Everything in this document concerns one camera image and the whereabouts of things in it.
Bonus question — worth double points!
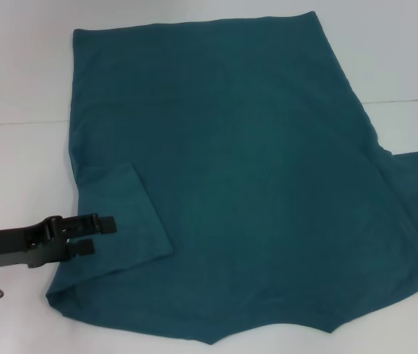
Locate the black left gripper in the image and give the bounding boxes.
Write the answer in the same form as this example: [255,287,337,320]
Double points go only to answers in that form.
[0,213,117,270]

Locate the teal t-shirt with white print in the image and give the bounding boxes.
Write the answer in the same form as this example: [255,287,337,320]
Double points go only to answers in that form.
[46,10,418,346]

